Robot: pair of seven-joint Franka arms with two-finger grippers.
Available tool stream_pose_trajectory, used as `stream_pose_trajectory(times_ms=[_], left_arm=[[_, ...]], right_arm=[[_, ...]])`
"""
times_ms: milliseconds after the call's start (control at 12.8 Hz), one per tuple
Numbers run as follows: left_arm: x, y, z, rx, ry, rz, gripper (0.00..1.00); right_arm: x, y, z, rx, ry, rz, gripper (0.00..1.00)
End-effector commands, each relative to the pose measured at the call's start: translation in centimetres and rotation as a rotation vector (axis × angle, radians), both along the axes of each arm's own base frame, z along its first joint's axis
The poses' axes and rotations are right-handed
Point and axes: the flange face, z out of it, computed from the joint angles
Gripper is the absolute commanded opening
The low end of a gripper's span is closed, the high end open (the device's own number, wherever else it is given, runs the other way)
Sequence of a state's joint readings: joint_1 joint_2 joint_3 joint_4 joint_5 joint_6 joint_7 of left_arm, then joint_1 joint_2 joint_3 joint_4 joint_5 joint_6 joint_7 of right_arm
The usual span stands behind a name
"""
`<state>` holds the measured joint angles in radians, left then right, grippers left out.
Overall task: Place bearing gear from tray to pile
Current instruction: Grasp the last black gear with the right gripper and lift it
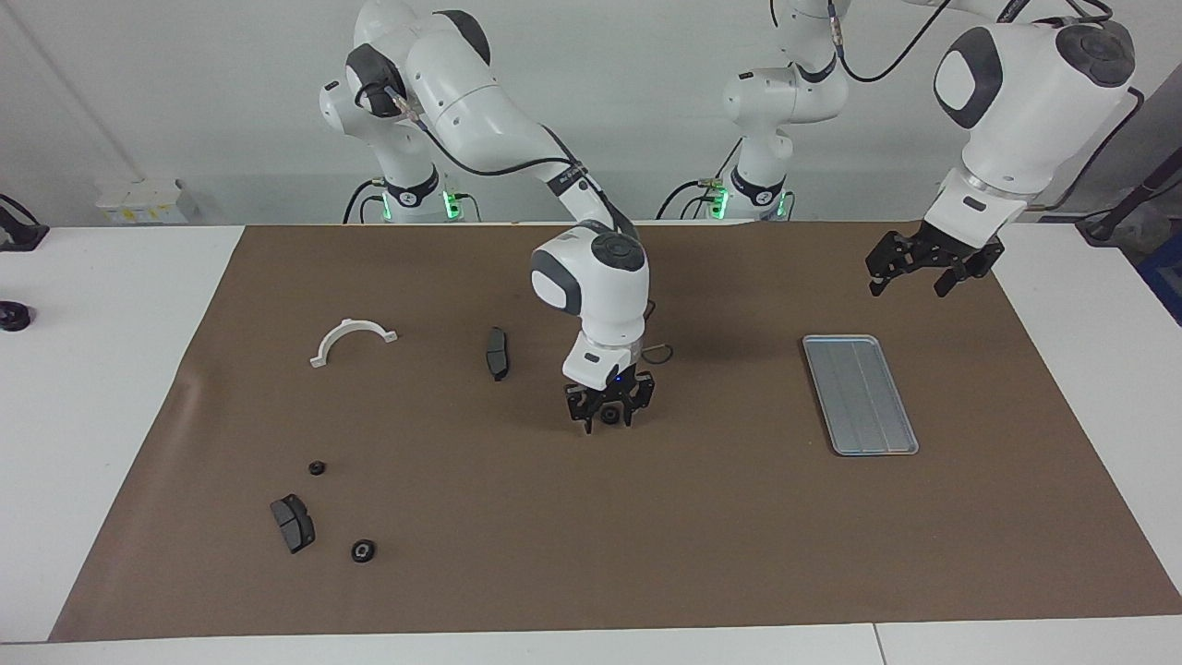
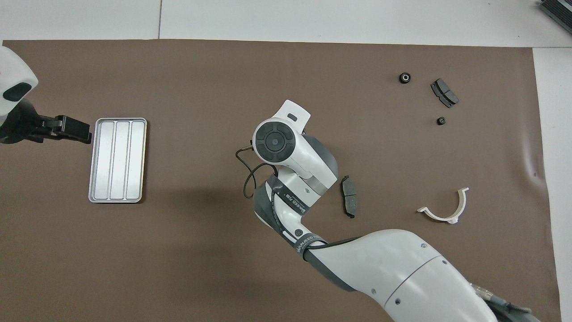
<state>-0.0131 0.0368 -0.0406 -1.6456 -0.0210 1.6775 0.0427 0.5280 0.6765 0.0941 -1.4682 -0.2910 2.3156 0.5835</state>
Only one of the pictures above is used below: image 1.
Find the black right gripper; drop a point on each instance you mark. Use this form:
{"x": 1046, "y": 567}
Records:
{"x": 609, "y": 392}

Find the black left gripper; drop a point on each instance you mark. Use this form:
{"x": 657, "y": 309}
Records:
{"x": 942, "y": 249}

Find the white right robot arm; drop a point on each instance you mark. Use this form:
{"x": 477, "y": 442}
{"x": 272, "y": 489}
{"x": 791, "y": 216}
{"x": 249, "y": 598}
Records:
{"x": 600, "y": 296}

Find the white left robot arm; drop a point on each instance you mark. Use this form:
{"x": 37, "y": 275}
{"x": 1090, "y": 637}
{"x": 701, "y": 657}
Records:
{"x": 1025, "y": 102}

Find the silver metal tray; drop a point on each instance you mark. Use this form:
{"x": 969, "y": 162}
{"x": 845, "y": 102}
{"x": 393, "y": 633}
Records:
{"x": 863, "y": 397}

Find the dark grey brake pad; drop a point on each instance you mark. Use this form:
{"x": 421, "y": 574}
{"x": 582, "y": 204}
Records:
{"x": 294, "y": 525}
{"x": 496, "y": 356}

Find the brown paper mat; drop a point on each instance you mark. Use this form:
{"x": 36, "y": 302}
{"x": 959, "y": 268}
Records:
{"x": 591, "y": 554}

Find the black stand pole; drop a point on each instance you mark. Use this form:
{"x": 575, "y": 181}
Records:
{"x": 1099, "y": 229}

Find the blue box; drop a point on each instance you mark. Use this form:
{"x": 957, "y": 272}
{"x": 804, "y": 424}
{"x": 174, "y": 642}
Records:
{"x": 1168, "y": 277}

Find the black round knob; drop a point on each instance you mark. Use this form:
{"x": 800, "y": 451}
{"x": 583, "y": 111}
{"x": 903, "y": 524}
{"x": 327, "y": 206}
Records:
{"x": 14, "y": 317}

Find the black table clamp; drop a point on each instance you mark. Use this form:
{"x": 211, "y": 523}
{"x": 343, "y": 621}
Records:
{"x": 18, "y": 235}

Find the white curved plastic bracket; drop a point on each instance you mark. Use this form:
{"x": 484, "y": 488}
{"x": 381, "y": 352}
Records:
{"x": 349, "y": 325}

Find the white wall socket box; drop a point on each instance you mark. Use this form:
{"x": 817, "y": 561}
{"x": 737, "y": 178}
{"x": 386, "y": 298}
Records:
{"x": 138, "y": 196}

